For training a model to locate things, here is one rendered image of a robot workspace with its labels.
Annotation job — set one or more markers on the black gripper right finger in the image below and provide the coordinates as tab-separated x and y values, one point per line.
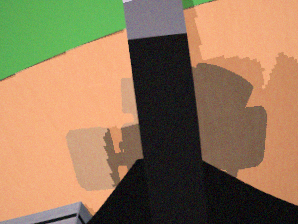
230	201

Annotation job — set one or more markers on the green rectangular mat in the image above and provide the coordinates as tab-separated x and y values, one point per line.
34	30

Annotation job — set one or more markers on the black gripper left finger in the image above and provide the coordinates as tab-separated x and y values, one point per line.
129	202

